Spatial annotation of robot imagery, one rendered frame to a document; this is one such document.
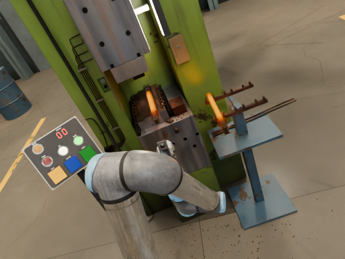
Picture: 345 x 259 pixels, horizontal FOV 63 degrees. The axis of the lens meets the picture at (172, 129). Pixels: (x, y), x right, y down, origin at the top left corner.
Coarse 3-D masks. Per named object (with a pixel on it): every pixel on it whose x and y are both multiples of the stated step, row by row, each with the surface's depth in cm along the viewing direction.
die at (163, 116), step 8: (144, 88) 211; (152, 88) 208; (136, 96) 210; (144, 96) 203; (152, 96) 196; (160, 96) 194; (144, 104) 193; (136, 112) 191; (144, 112) 185; (160, 112) 178; (144, 120) 179; (152, 120) 180; (160, 120) 181; (144, 128) 182
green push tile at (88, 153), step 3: (87, 147) 165; (90, 147) 165; (84, 150) 164; (87, 150) 164; (90, 150) 165; (93, 150) 166; (81, 153) 163; (84, 153) 164; (87, 153) 164; (90, 153) 165; (93, 153) 165; (84, 156) 163; (87, 156) 164; (90, 156) 165; (84, 159) 163; (87, 159) 164
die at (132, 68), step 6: (138, 54) 160; (132, 60) 157; (138, 60) 158; (144, 60) 159; (120, 66) 158; (126, 66) 158; (132, 66) 159; (138, 66) 160; (144, 66) 160; (114, 72) 159; (120, 72) 160; (126, 72) 160; (132, 72) 161; (138, 72) 162; (114, 78) 161; (120, 78) 161; (126, 78) 162
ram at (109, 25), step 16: (64, 0) 136; (80, 0) 137; (96, 0) 138; (112, 0) 140; (128, 0) 141; (80, 16) 141; (96, 16) 142; (112, 16) 144; (128, 16) 145; (80, 32) 145; (96, 32) 146; (112, 32) 148; (128, 32) 149; (96, 48) 150; (112, 48) 152; (128, 48) 153; (144, 48) 155
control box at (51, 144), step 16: (64, 128) 162; (80, 128) 165; (32, 144) 156; (48, 144) 159; (64, 144) 161; (80, 144) 164; (96, 144) 167; (32, 160) 155; (64, 160) 160; (80, 160) 163; (48, 176) 157
